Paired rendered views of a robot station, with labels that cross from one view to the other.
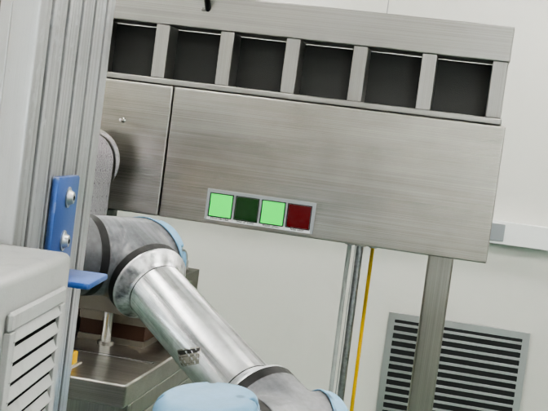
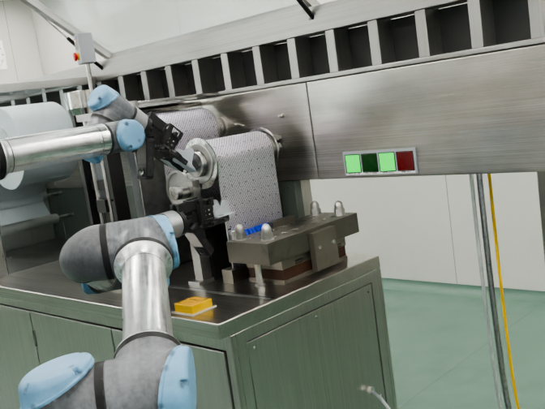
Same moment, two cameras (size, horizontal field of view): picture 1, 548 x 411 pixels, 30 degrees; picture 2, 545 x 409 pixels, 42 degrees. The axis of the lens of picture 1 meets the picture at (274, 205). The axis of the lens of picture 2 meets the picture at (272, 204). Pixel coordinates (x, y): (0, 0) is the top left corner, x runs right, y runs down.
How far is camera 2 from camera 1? 0.97 m
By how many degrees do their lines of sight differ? 35
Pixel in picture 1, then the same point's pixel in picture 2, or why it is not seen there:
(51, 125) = not seen: outside the picture
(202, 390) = (62, 361)
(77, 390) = (196, 329)
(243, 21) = (336, 19)
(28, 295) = not seen: outside the picture
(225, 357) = (128, 325)
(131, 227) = (127, 228)
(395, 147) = (462, 87)
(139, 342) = (281, 281)
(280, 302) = not seen: outside the picture
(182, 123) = (316, 108)
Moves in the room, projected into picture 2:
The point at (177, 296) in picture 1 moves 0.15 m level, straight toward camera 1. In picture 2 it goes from (130, 277) to (71, 303)
